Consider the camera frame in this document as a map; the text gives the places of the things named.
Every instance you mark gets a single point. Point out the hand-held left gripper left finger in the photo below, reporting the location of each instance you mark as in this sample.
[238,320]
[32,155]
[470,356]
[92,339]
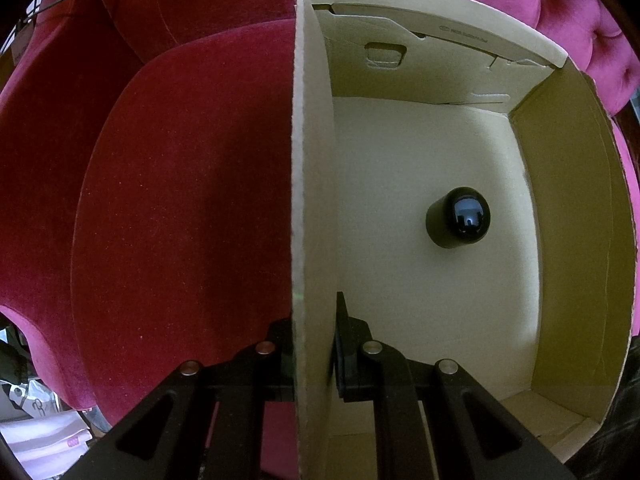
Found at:
[280,360]

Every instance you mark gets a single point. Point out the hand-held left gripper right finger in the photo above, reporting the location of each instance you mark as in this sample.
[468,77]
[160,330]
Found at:
[349,360]

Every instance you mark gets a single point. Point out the black dome-topped cylinder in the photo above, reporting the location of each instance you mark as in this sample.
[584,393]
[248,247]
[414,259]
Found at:
[465,217]

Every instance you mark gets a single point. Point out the cardboard box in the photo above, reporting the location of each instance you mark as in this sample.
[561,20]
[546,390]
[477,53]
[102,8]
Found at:
[430,150]

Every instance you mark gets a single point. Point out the pink tufted velvet armchair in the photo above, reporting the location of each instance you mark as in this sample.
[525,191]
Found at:
[175,210]

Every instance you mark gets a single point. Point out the white bag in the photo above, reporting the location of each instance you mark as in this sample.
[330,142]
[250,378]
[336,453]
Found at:
[40,440]

